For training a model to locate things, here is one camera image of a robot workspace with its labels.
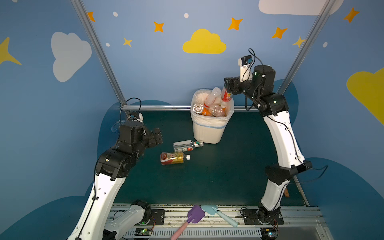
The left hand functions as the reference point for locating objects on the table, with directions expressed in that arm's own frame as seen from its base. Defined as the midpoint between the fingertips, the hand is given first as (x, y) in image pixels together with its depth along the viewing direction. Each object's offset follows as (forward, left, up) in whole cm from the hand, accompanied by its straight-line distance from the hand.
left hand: (153, 131), depth 65 cm
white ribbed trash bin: (+19, -29, -27) cm, 44 cm away
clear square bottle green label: (+15, -13, -34) cm, 39 cm away
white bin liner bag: (+37, -22, -10) cm, 44 cm away
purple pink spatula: (-26, -20, -36) cm, 49 cm away
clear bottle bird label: (+21, -20, -5) cm, 30 cm away
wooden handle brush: (-16, -70, -33) cm, 79 cm away
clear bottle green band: (+21, -31, -7) cm, 38 cm away
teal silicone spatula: (-24, -29, -35) cm, 51 cm away
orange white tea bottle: (+29, -26, -15) cm, 42 cm away
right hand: (+21, -37, +15) cm, 45 cm away
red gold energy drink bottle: (+3, -5, -30) cm, 31 cm away
